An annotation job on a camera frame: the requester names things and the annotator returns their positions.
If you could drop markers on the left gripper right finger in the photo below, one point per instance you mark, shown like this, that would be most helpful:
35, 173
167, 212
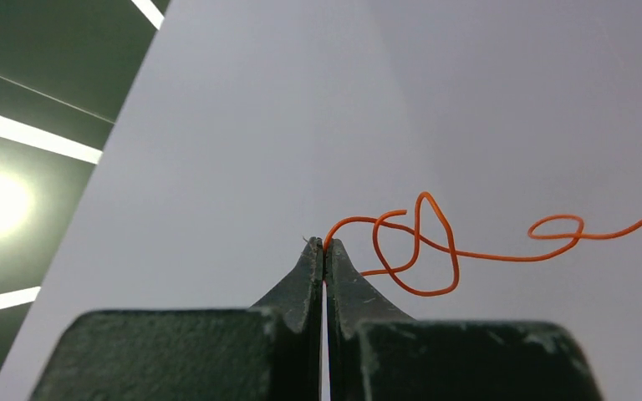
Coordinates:
378, 352

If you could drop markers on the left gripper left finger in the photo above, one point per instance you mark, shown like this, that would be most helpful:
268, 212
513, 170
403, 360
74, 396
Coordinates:
268, 351

